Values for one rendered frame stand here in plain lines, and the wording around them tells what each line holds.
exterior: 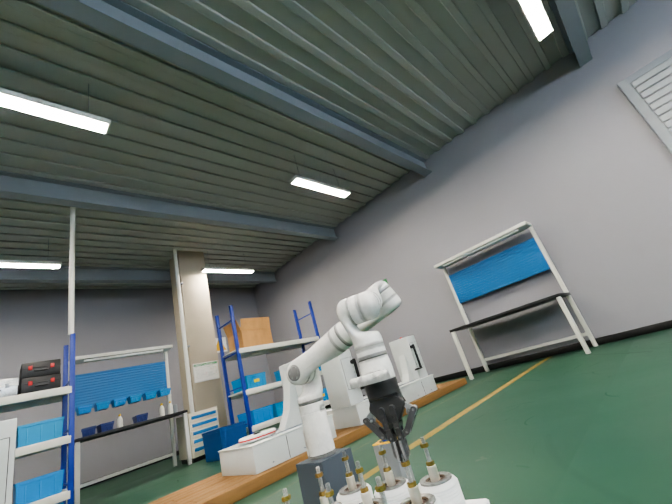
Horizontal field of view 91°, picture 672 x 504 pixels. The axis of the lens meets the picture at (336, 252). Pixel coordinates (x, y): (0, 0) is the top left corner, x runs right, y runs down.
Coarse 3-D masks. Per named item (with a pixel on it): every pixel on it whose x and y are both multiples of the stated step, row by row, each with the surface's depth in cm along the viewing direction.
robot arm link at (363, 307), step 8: (352, 296) 80; (360, 296) 78; (368, 296) 78; (352, 304) 78; (360, 304) 77; (368, 304) 77; (376, 304) 78; (352, 312) 78; (360, 312) 77; (368, 312) 77; (376, 312) 78; (360, 320) 78; (368, 320) 79
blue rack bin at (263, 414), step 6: (264, 408) 529; (270, 408) 537; (240, 414) 537; (252, 414) 515; (258, 414) 519; (264, 414) 526; (270, 414) 532; (240, 420) 537; (246, 420) 525; (252, 420) 514; (258, 420) 514; (264, 420) 522; (246, 426) 525
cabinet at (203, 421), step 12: (216, 408) 550; (180, 420) 538; (192, 420) 517; (204, 420) 529; (216, 420) 540; (180, 432) 535; (192, 432) 510; (204, 432) 521; (180, 444) 532; (192, 444) 504; (180, 456) 529; (192, 456) 498; (204, 456) 510
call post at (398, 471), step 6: (384, 444) 98; (390, 444) 97; (378, 450) 98; (390, 450) 96; (378, 456) 98; (390, 456) 96; (378, 462) 98; (390, 462) 96; (396, 462) 95; (396, 468) 95; (402, 468) 95; (396, 474) 94; (402, 474) 94
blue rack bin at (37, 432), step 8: (32, 424) 353; (40, 424) 357; (48, 424) 361; (56, 424) 365; (16, 432) 362; (24, 432) 347; (32, 432) 351; (40, 432) 355; (48, 432) 359; (56, 432) 363; (16, 440) 362; (24, 440) 345; (32, 440) 349; (40, 440) 352
